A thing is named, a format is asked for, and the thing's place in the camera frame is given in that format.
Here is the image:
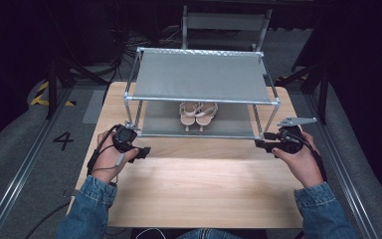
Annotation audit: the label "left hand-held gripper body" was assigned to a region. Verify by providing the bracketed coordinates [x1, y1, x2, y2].
[111, 120, 141, 154]

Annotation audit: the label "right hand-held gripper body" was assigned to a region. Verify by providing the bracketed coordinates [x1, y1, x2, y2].
[274, 116, 318, 155]

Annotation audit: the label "white heeled sandal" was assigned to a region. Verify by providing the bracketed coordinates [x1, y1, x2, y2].
[195, 102, 219, 133]
[178, 102, 202, 132]

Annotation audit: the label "grey metal shoe rack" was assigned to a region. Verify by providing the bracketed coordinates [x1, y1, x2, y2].
[122, 46, 282, 140]

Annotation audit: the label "person's left hand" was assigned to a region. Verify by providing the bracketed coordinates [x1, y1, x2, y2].
[91, 129, 140, 184]

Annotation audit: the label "person's right hand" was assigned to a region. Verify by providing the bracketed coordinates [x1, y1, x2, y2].
[271, 131, 324, 189]

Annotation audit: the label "black tripod stand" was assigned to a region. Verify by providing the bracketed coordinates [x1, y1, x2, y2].
[44, 54, 111, 120]
[276, 61, 330, 126]

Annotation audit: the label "person's denim legs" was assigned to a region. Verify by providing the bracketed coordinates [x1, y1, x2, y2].
[176, 227, 243, 239]

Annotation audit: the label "thin grey cable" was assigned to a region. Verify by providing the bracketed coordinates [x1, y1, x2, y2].
[90, 151, 126, 184]

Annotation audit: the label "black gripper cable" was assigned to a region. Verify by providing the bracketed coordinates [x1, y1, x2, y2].
[86, 123, 119, 177]
[286, 129, 328, 183]

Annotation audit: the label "white cable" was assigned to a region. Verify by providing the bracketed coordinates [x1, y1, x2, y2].
[133, 226, 167, 239]

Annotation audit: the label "bundle of dark cables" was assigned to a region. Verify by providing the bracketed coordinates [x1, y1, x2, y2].
[122, 26, 184, 52]

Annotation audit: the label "black floor cable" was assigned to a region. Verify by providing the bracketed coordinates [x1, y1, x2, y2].
[24, 198, 73, 239]

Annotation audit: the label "grey metal frame stand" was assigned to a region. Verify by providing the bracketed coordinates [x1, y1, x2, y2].
[181, 4, 274, 53]

